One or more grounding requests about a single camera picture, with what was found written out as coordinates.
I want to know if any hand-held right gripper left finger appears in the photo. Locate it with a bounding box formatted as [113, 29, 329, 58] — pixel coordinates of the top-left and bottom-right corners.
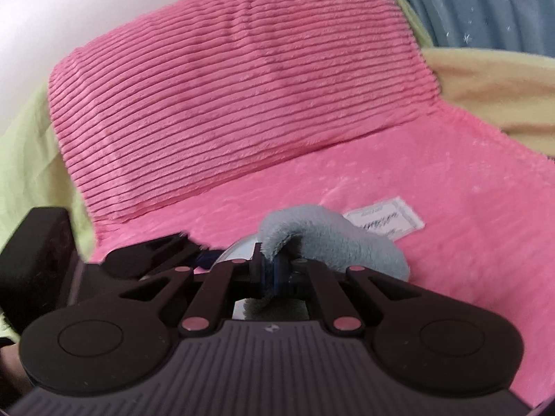
[119, 243, 274, 334]

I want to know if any pink fluffy blanket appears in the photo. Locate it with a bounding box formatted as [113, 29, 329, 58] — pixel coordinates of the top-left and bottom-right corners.
[93, 99, 555, 404]

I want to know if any clear plastic jar white lid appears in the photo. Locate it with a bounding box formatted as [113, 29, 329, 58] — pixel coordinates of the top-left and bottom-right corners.
[204, 234, 310, 321]

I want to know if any white sachet packet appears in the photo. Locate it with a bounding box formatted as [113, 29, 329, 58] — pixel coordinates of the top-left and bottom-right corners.
[344, 196, 426, 243]

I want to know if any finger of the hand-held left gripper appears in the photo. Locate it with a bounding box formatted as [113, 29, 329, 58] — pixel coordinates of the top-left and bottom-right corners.
[130, 232, 194, 255]
[103, 242, 214, 280]

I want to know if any grey green cleaning cloth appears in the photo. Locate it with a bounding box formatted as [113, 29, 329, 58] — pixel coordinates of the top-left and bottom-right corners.
[243, 203, 410, 313]

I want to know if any blue star curtain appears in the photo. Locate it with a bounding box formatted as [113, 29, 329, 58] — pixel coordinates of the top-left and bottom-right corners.
[373, 0, 555, 59]

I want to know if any pink ribbed pillow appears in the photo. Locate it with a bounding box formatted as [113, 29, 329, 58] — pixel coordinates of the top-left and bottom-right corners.
[47, 0, 443, 228]

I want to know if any yellow fleece cover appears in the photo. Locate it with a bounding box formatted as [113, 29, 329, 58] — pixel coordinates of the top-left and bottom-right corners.
[0, 0, 555, 343]

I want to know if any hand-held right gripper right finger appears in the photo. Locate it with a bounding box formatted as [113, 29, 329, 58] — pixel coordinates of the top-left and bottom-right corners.
[277, 258, 434, 335]

